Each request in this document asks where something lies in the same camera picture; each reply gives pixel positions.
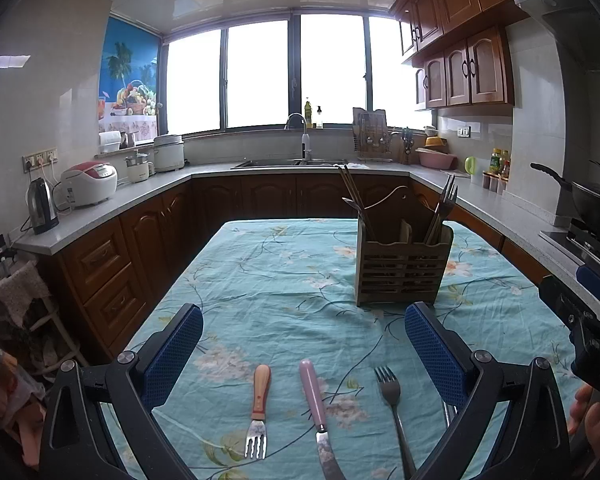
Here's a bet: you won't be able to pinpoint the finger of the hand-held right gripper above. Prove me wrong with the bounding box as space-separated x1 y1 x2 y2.
575 265 600 308
539 275 588 333

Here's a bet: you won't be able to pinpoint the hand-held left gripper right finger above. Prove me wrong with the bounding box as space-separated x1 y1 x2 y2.
404 301 574 480

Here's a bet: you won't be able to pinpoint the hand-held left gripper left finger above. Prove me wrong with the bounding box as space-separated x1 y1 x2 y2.
40 302 204 480

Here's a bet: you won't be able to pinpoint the plain metal fork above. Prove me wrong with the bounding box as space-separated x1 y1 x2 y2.
373 366 418 480

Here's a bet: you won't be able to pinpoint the wooden utensil holder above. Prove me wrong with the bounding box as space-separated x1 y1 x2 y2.
355 220 455 308

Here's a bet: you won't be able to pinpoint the wooden handle fork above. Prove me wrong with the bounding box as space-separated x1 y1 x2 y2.
244 364 272 461

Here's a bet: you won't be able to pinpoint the pink handle knife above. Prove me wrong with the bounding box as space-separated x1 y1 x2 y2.
299 359 348 480

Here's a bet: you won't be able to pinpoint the person's right hand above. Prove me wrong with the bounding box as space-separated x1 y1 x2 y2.
567 385 600 437

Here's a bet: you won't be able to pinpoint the gas stove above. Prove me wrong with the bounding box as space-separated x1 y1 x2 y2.
539 217 600 272

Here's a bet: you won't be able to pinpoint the black wok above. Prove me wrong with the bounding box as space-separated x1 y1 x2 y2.
530 160 600 237

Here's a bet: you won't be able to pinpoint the light wooden rack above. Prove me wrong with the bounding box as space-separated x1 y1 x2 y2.
27 292 89 376

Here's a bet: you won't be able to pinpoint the floral teal tablecloth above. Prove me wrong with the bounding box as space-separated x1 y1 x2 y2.
102 217 588 480

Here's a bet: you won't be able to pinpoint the curved wooden ladle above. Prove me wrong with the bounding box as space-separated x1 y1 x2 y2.
365 186 411 212

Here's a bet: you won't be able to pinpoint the grey towel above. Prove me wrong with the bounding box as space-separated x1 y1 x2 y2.
0 262 52 327

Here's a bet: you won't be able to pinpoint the metal tipped utensil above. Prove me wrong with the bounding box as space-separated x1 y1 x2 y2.
342 197 367 222

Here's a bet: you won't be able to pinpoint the brown chopstick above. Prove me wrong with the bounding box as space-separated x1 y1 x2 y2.
343 164 379 241
337 166 373 241

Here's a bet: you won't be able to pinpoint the pink basin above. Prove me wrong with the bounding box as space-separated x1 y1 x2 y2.
415 147 453 170

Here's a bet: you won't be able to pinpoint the small white cooking appliance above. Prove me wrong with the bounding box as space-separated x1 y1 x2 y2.
125 150 156 183

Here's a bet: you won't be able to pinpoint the red and white rice cooker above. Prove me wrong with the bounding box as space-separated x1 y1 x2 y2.
60 161 118 208

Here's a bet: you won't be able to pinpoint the steel electric kettle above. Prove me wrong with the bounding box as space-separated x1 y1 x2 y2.
26 177 61 235

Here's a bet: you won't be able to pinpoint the large white rice cooker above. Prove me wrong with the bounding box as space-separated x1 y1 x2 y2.
153 134 187 172

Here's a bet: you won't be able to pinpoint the steel sink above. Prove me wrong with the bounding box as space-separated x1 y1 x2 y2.
231 157 348 169

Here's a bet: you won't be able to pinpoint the wooden cutting board rack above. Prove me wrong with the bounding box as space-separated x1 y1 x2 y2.
351 106 395 162

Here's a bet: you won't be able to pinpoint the chrome faucet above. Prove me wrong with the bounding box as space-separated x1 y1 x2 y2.
285 113 312 162

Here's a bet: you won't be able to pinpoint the range hood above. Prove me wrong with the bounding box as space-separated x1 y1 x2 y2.
511 0 600 68

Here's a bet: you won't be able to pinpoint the fruit print window blind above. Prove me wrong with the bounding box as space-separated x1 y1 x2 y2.
98 16 164 136

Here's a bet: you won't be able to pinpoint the kitchen window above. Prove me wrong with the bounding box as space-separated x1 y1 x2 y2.
160 9 433 136

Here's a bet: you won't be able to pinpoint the brown upper cabinets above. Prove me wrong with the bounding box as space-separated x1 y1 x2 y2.
390 0 546 111

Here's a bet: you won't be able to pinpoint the appliance power cord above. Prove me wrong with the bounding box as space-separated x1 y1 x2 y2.
50 180 77 217

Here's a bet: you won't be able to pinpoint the wall socket strip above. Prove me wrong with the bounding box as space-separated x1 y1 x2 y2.
22 147 59 173

